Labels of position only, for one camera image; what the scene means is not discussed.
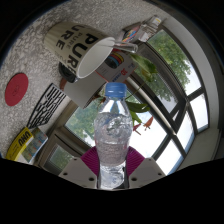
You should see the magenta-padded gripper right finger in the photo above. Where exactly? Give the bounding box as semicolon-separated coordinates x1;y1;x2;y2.
124;146;167;190

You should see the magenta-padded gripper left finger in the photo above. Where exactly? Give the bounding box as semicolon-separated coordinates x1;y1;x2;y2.
58;146;101;190

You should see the clear blue-capped water bottle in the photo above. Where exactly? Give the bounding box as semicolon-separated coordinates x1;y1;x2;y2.
93;81;134;190

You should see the black openwork trivet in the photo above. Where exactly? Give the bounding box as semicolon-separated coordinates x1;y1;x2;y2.
26;83;68;130

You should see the red-flowered plant in white pot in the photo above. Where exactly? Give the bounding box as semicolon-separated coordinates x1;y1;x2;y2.
59;53;159;136

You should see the flat round red coaster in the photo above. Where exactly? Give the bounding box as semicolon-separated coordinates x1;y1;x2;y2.
4;72;30;107

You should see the white box with coloured rings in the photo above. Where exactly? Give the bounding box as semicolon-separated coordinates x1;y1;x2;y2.
94;49;139;84

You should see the clear plastic tube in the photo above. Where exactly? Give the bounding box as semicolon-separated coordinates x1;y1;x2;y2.
113;39;139;54

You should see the cream mug with black lettering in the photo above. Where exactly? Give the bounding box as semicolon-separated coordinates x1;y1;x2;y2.
43;21;116;84

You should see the colourful flat card pack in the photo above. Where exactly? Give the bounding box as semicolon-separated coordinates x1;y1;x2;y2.
121;27;143;44

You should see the clear plastic package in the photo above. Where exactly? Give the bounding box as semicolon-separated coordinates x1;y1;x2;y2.
138;14;164;43

